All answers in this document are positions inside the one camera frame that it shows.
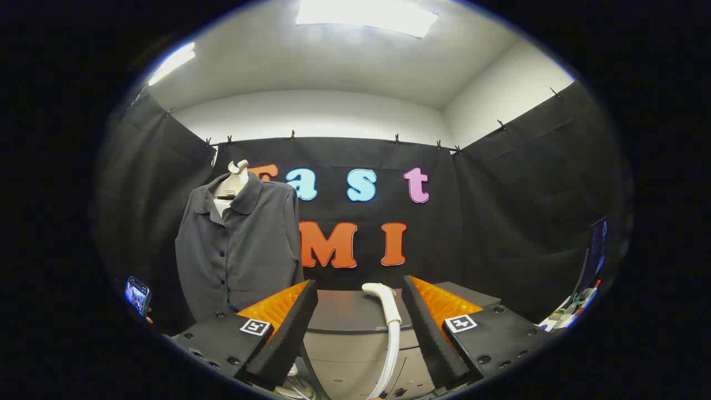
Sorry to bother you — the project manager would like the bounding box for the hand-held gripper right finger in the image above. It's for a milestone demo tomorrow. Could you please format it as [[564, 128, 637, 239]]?
[[402, 275, 552, 391]]

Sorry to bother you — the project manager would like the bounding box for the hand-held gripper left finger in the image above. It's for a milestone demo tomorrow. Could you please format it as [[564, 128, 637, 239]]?
[[169, 279, 319, 391]]

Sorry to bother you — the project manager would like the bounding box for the white garment steamer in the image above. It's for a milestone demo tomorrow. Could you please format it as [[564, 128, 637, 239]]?
[[276, 283, 402, 400]]

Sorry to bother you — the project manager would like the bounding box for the dark grey button shirt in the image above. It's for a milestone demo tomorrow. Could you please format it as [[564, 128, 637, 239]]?
[[175, 171, 304, 323]]

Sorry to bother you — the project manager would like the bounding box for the beige clothes hanger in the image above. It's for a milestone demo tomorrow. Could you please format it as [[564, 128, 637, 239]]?
[[213, 160, 249, 199]]

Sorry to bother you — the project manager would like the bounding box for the grey drawer cabinet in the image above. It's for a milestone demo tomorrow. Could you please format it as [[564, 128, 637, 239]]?
[[300, 282, 500, 400]]

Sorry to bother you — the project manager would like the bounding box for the black backdrop cloth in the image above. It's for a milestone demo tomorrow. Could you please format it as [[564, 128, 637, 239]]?
[[94, 81, 634, 334]]

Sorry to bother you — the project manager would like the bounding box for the white tray of small items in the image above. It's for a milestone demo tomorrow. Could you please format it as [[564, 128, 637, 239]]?
[[536, 281, 600, 333]]

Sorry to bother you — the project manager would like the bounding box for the smartphone with lit screen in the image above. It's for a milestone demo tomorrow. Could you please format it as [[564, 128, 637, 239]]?
[[124, 276, 152, 317]]

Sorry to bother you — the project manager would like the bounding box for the row of cloth clips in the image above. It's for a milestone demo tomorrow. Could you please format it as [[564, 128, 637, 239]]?
[[164, 86, 562, 156]]

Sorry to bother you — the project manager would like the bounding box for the small ceiling light panel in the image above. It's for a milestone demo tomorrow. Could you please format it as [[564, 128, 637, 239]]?
[[147, 42, 196, 87]]

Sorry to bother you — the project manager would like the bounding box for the large ceiling light panel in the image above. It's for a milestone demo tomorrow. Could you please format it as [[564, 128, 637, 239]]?
[[296, 0, 439, 39]]

